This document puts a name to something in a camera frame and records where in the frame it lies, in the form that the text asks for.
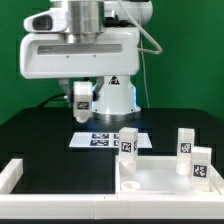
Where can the white U-shaped obstacle fence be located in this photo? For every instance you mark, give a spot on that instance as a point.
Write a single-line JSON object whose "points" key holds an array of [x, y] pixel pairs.
{"points": [[120, 205]]}

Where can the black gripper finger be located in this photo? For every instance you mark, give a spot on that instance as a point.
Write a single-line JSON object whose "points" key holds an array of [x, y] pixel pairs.
{"points": [[97, 87], [65, 85]]}

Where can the white square tabletop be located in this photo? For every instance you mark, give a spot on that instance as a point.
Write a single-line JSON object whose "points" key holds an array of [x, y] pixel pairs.
{"points": [[157, 174]]}

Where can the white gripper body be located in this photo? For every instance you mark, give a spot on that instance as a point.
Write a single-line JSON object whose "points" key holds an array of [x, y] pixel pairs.
{"points": [[47, 56]]}

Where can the white sheet with AprilTags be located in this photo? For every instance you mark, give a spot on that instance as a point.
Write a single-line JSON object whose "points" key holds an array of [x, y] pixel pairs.
{"points": [[94, 140]]}

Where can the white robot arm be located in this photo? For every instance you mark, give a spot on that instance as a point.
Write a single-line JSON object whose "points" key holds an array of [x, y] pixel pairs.
{"points": [[80, 22]]}

